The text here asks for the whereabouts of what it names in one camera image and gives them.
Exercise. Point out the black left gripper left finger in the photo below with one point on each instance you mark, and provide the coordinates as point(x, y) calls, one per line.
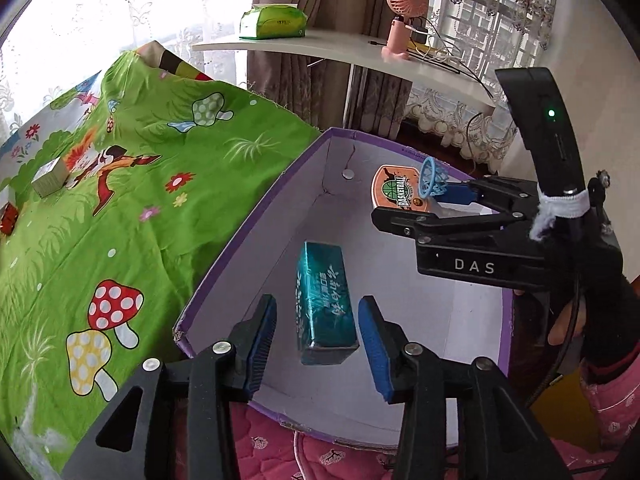
point(173, 421)

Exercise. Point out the white curved shelf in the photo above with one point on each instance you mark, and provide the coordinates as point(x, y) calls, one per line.
point(364, 52)

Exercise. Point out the small beige box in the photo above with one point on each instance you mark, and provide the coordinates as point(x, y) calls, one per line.
point(50, 177)

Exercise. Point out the right hand black glove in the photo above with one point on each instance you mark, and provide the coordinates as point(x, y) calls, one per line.
point(609, 325)

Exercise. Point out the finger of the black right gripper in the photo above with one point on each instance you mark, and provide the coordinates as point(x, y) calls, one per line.
point(497, 193)
point(501, 231)

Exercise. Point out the green cartoon tablecloth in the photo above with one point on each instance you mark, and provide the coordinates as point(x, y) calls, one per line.
point(164, 168)

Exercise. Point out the teal rectangular box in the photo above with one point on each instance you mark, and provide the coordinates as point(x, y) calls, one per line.
point(324, 319)

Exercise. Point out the green tissue pack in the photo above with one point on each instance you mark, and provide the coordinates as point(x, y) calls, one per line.
point(273, 21)

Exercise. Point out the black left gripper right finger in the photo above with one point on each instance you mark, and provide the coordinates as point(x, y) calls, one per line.
point(497, 438)

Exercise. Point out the red toy truck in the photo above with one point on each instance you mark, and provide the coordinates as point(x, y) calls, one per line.
point(8, 218)

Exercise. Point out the pink quilted sleeve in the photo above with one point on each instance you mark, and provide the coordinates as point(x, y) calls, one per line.
point(613, 396)

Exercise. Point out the pink desk fan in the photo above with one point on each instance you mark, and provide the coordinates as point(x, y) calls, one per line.
point(400, 32)

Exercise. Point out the white lace curtain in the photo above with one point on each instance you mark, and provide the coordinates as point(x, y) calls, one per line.
point(474, 38)

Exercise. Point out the brown curtain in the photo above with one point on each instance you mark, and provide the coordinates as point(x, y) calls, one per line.
point(332, 93)

